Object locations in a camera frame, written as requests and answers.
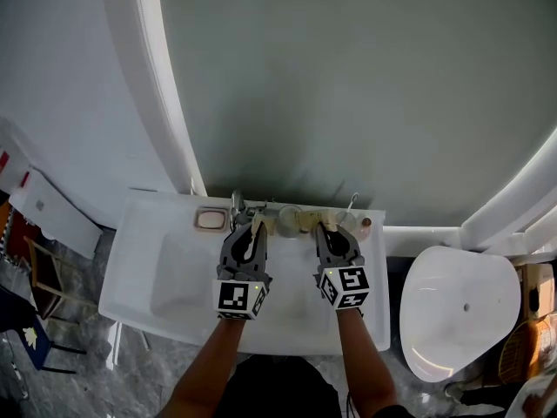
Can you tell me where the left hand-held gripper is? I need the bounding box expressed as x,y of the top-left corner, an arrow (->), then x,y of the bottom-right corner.
211,213 -> 279,321

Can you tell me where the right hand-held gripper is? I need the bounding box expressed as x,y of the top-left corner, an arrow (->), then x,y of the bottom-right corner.
303,210 -> 372,312

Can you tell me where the tan glass cup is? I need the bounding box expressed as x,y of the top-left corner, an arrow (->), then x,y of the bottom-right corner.
333,209 -> 359,235

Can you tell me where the grey cup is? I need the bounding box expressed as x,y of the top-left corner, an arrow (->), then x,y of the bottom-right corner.
277,203 -> 305,239

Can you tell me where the person's left forearm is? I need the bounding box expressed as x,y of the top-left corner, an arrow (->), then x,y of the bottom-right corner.
158,317 -> 248,418

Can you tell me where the person's right forearm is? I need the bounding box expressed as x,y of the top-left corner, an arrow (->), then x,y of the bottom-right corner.
333,305 -> 399,418

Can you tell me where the chrome faucet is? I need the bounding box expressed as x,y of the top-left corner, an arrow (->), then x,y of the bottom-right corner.
229,189 -> 268,231

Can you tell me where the pink soap dish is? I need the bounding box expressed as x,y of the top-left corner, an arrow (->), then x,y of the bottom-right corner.
192,206 -> 229,232

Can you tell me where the white sink vanity cabinet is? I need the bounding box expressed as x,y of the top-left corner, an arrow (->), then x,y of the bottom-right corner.
97,187 -> 392,357

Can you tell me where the white bathtub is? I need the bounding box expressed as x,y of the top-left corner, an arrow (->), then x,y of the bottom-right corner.
399,245 -> 523,384

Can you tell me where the person's black clothing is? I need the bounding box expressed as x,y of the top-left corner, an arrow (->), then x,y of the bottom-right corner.
225,354 -> 344,418

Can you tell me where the white water dispenser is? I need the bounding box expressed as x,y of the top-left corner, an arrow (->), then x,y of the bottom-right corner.
8,168 -> 105,261

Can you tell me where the wooden chair with red back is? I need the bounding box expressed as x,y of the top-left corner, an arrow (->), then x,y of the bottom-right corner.
23,234 -> 96,322

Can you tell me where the brown cardboard box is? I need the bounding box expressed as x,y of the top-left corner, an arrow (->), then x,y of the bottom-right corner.
519,262 -> 557,320

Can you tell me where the orange box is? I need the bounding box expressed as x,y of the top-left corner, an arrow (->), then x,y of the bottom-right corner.
524,314 -> 557,383

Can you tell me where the orange chair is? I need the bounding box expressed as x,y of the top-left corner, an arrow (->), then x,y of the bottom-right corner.
0,201 -> 15,257

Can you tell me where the dark blue chair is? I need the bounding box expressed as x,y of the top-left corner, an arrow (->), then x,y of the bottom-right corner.
0,284 -> 88,376

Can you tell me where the clear water dispenser bottle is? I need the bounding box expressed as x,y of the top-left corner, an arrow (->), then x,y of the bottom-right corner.
0,115 -> 32,192

